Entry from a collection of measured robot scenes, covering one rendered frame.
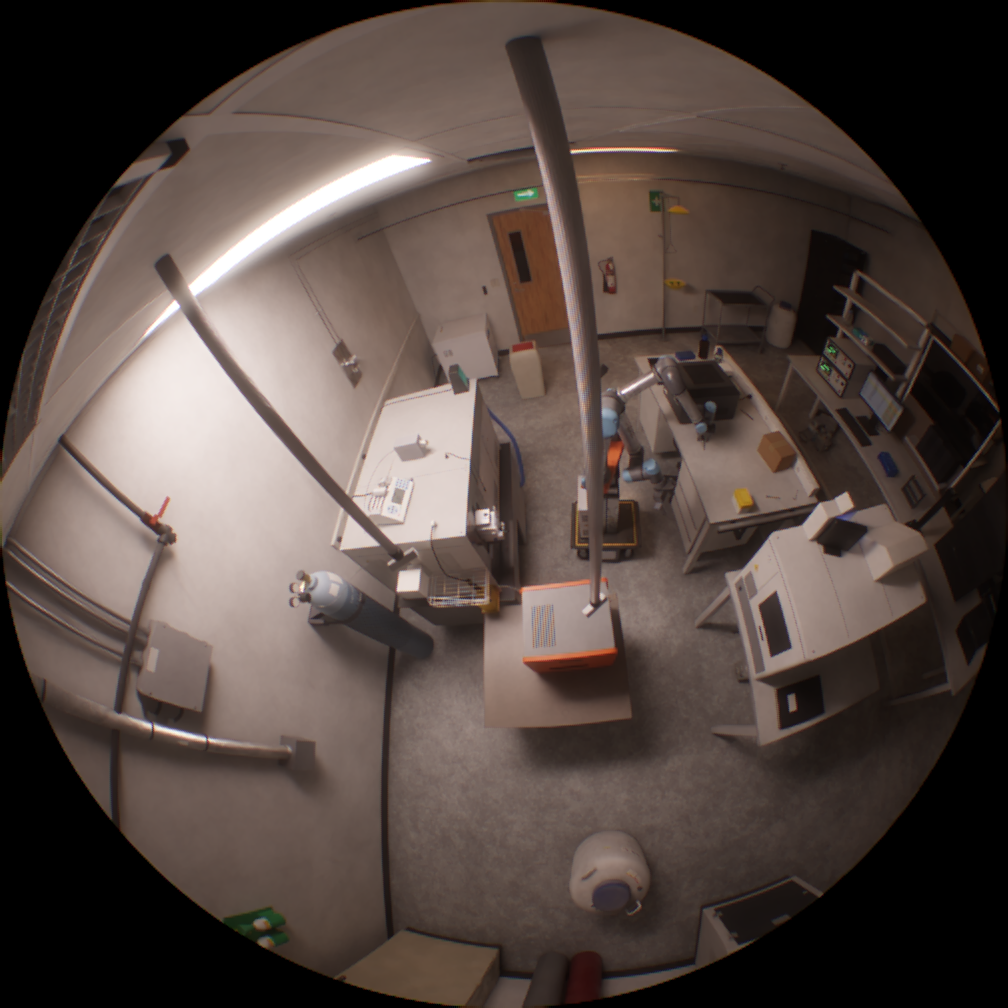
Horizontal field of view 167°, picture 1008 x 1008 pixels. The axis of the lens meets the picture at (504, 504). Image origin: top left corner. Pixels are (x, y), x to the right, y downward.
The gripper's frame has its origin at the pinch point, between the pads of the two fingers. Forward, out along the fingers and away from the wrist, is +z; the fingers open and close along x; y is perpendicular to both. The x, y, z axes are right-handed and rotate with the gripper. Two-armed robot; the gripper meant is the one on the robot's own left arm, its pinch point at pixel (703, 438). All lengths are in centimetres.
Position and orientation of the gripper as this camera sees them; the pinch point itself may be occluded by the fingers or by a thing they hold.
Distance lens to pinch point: 257.7
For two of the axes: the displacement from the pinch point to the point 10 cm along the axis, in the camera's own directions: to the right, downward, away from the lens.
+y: 2.8, -8.2, 5.0
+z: 2.3, 5.6, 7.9
